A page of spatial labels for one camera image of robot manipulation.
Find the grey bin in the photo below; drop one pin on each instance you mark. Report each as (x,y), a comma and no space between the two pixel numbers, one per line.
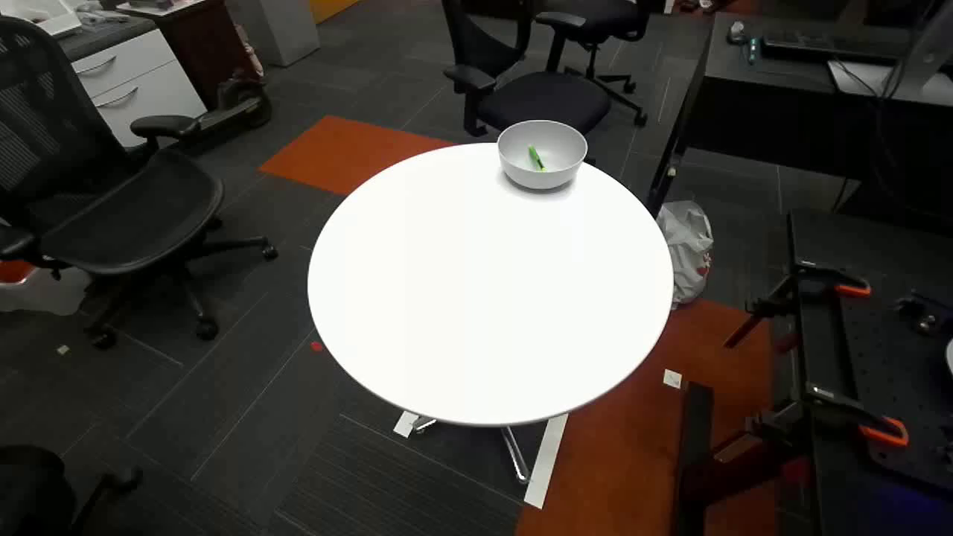
(273,31)

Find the black workbench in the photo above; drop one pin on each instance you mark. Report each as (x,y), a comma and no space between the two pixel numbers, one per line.
(875,347)

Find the green pen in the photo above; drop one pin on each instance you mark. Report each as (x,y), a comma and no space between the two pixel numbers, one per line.
(537,156)

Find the metal table base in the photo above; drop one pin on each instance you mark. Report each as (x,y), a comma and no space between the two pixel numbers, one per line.
(546,461)

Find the white paper sheet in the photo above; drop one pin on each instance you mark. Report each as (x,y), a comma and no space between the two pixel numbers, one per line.
(884,80)

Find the small black device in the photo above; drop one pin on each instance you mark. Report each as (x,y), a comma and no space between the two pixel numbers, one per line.
(925,312)

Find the grey computer mouse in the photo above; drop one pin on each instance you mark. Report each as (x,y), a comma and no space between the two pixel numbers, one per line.
(738,31)

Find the silver metal bowl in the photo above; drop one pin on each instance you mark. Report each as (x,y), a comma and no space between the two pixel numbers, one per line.
(516,169)

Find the black computer keyboard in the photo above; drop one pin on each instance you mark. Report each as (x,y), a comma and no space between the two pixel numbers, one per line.
(834,44)

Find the white plastic bag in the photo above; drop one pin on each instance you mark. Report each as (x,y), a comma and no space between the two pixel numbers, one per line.
(687,247)

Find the white drawer cabinet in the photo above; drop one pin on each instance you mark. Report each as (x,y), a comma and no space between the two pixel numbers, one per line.
(138,83)

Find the small white paper scrap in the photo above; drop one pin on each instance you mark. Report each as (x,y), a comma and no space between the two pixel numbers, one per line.
(675,379)

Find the black mesh office chair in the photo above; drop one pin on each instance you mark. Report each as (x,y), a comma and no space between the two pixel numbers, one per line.
(130,213)

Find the white floor box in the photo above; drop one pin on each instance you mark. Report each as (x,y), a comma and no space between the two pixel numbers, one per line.
(47,293)

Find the black upright post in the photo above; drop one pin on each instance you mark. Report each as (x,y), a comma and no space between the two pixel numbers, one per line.
(696,457)

